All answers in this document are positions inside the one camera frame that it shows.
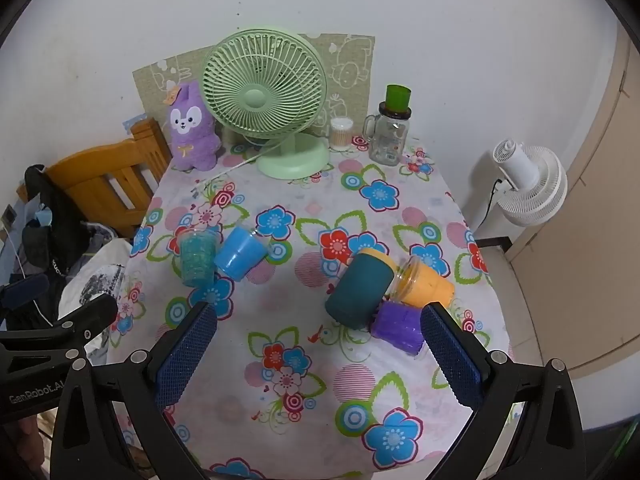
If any clear cotton swab box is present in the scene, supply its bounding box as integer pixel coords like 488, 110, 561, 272
329, 116, 355, 151

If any dark teal cup yellow rim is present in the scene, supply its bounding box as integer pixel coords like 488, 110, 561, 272
324, 247, 399, 331

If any glass mug jar green lid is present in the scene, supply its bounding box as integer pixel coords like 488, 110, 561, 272
362, 84, 414, 166

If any white fan cable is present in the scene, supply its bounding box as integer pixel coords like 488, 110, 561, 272
192, 141, 282, 194

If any green desk fan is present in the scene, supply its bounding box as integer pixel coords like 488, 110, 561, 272
199, 29, 331, 180

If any wooden chair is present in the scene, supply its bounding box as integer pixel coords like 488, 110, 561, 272
17, 117, 174, 239

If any teal glitter cup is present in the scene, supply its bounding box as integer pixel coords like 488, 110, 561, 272
178, 228, 219, 289

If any beige cartoon print board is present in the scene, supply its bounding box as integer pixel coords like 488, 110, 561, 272
132, 33, 376, 142

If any orange cup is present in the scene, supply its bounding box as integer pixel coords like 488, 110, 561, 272
387, 254, 456, 311

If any white printed cloth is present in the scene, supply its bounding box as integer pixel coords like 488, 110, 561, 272
57, 239, 132, 367

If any black fan cable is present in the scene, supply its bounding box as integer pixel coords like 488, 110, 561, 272
479, 177, 504, 232

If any clothes pile on chair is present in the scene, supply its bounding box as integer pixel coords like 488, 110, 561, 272
22, 163, 103, 282

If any purple cup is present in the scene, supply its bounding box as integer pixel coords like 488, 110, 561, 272
369, 300, 426, 357

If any blue cup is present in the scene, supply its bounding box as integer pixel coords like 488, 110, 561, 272
213, 225, 266, 281

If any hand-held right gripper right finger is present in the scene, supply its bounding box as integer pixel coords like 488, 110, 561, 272
420, 301, 587, 480

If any white floor fan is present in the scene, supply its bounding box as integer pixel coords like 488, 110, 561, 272
472, 138, 569, 251

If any purple plush toy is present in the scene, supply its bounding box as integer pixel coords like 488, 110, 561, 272
166, 81, 224, 172

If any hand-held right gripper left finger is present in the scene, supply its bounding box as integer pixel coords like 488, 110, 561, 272
50, 301, 219, 480

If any beige door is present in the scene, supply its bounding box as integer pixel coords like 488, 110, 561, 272
507, 24, 640, 382

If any floral tablecloth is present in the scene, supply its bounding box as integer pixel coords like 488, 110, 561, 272
106, 132, 512, 480

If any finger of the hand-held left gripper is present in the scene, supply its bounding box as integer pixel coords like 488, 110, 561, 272
0, 274, 51, 314
0, 292, 119, 361

